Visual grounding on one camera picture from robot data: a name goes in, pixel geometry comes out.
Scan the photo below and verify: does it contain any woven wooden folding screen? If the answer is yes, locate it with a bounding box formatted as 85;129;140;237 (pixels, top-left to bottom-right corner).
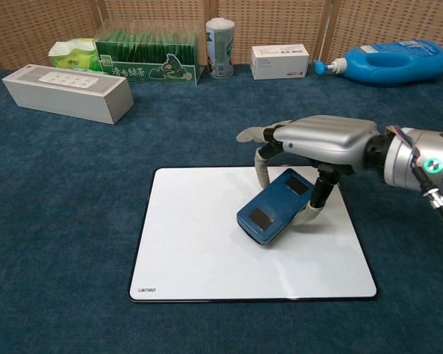
0;0;443;71

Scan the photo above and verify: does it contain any blue pump detergent bottle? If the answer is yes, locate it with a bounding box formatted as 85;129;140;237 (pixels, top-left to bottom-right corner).
313;38;443;89

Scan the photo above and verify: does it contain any long grey speaker box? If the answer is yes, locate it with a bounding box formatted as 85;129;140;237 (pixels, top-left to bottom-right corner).
1;65;134;126

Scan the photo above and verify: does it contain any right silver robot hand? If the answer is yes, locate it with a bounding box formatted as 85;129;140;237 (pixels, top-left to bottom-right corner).
236;114;387;226

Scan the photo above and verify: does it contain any clear green tea box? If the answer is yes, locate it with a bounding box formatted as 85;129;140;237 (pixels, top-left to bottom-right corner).
95;28;203;86

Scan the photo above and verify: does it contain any blue whiteboard eraser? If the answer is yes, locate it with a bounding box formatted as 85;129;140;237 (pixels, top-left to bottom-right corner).
236;168;315;247

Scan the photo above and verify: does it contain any small white carton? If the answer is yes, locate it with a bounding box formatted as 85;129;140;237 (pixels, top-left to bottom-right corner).
250;44;311;80

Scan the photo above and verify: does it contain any white dry-erase board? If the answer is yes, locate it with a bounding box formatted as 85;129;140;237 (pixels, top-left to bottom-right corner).
128;167;378;304

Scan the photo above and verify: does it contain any teal table mat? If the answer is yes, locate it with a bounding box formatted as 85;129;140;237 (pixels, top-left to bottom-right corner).
0;62;443;354

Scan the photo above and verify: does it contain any green tissue pack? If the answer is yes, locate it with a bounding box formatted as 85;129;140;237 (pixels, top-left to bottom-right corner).
47;38;101;71

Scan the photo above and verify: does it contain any white green round canister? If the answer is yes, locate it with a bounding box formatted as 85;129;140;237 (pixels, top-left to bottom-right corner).
205;17;236;80

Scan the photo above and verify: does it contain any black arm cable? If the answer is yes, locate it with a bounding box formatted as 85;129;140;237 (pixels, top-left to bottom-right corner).
409;147;443;230

